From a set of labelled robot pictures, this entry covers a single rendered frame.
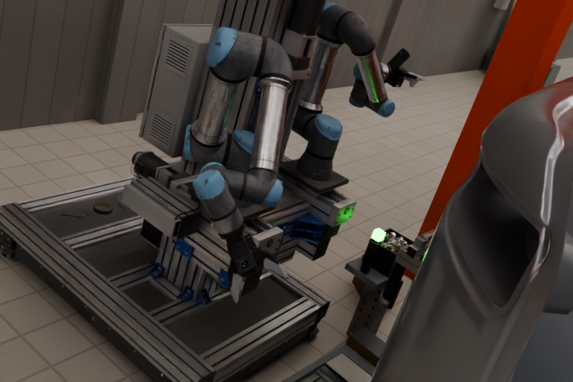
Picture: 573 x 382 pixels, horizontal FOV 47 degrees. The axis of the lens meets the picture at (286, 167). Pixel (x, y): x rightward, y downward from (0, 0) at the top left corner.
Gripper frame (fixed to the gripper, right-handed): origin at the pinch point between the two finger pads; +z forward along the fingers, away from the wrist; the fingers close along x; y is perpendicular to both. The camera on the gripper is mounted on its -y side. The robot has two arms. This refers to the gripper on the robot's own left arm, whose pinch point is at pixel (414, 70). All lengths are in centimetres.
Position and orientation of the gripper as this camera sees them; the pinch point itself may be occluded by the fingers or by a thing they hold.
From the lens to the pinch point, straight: 301.7
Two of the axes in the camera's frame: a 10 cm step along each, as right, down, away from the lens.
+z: 7.6, -0.4, 6.5
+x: 5.4, 5.9, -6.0
